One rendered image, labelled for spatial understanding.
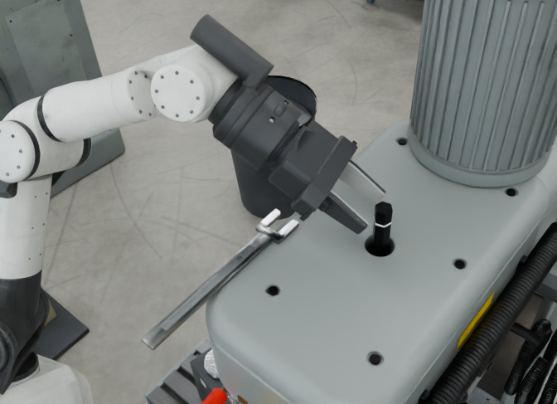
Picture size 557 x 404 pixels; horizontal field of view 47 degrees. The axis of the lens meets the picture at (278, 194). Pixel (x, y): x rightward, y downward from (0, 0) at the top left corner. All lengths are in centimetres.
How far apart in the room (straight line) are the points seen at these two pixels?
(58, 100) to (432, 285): 51
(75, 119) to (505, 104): 52
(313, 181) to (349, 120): 330
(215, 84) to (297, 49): 395
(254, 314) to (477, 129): 36
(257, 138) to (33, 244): 38
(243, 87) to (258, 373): 32
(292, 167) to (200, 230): 270
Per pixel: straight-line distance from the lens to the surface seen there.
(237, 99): 71
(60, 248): 352
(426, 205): 86
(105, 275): 332
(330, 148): 75
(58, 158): 88
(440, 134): 86
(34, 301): 99
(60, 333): 315
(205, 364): 159
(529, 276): 92
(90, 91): 81
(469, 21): 76
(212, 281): 77
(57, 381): 104
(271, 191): 322
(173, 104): 72
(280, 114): 72
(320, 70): 444
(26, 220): 92
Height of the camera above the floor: 250
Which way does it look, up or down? 45 degrees down
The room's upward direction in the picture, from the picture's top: 4 degrees counter-clockwise
